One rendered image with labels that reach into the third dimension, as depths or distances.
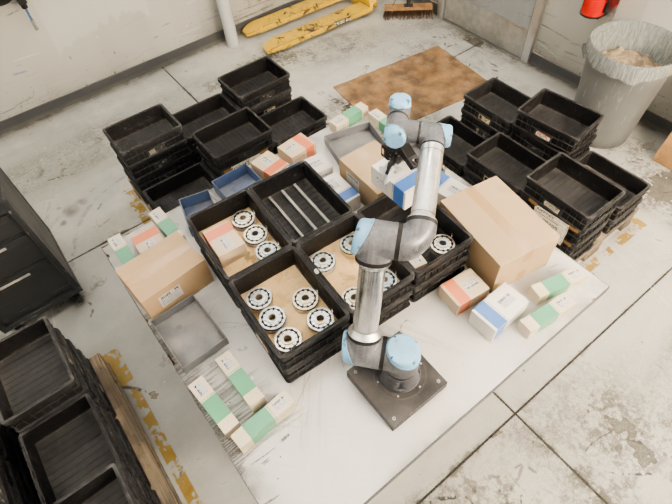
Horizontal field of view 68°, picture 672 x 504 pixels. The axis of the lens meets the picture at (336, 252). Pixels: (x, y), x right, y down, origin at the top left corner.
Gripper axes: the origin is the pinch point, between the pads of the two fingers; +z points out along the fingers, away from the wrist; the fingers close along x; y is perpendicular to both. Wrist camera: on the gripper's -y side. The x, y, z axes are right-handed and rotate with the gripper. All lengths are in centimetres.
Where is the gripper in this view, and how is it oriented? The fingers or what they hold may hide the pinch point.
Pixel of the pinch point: (399, 177)
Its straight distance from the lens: 196.4
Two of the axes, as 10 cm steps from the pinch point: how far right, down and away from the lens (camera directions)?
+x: -7.9, 5.1, -3.4
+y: -6.1, -6.1, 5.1
